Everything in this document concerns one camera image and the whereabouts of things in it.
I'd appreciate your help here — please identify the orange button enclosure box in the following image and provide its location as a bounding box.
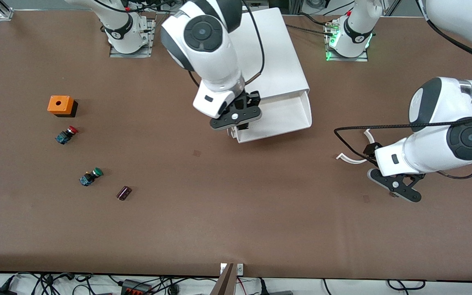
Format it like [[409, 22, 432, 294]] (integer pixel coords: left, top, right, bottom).
[[47, 95, 78, 118]]

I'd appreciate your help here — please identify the white plastic drawer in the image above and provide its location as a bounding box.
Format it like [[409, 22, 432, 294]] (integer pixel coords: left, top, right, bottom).
[[229, 92, 313, 144]]

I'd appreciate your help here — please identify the white curved plastic strip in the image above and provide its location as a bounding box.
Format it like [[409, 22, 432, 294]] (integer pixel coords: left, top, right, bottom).
[[336, 129, 378, 164]]

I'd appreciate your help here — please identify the grey electronics box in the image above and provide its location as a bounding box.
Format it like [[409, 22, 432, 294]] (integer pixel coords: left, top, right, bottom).
[[242, 0, 270, 10]]

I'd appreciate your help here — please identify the metal frame corner bracket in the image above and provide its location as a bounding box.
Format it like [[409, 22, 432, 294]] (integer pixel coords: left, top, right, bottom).
[[0, 0, 14, 20]]

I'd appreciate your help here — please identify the black power strip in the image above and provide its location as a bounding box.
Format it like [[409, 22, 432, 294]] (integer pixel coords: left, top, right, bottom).
[[120, 279, 153, 295]]

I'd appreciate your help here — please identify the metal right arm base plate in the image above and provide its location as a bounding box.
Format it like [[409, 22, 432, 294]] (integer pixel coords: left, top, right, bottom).
[[109, 16, 156, 58]]

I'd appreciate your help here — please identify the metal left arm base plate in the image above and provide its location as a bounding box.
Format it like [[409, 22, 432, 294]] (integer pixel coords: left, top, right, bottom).
[[325, 20, 370, 62]]

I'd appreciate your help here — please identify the white metal bracket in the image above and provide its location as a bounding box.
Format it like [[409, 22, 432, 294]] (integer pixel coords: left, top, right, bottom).
[[220, 263, 244, 275]]

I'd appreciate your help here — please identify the black base cable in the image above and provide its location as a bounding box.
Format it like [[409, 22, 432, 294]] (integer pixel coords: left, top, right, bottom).
[[297, 12, 335, 27], [287, 24, 335, 37]]

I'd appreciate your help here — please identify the green push button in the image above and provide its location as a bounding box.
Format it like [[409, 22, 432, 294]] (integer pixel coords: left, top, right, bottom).
[[79, 167, 104, 187]]

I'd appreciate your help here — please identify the red push button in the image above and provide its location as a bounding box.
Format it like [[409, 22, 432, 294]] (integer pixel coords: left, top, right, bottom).
[[54, 126, 79, 145]]

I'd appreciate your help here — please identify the grey slanted post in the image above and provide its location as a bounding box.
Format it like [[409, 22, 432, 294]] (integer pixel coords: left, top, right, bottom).
[[210, 263, 236, 295]]

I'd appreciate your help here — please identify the black looped floor cable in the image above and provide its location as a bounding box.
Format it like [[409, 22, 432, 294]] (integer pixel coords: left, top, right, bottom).
[[386, 279, 426, 292]]

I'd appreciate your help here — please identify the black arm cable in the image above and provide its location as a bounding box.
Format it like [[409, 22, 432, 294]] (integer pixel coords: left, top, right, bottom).
[[188, 0, 266, 89], [334, 0, 472, 181]]

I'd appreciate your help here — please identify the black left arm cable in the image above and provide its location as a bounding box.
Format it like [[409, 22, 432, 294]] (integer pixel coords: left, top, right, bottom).
[[334, 0, 472, 181]]

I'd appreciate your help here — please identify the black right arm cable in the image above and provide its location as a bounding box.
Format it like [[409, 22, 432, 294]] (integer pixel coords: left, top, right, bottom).
[[188, 0, 266, 89]]

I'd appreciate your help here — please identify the white plastic drawer cabinet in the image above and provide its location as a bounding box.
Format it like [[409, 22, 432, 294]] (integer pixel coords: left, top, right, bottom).
[[220, 7, 311, 102]]

